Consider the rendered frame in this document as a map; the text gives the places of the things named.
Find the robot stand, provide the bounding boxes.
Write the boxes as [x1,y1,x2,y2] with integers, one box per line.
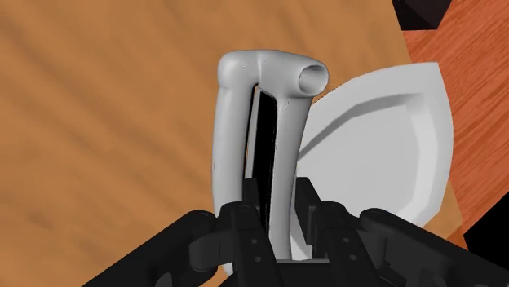
[391,0,453,31]

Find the white curved handle object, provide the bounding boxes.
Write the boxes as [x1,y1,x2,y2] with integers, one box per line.
[210,49,330,276]

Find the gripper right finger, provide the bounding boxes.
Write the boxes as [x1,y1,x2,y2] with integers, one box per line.
[293,177,509,287]

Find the white plate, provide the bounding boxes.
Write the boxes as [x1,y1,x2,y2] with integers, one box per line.
[289,61,454,262]

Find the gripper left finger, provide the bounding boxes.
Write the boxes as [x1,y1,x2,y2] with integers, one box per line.
[81,177,284,287]

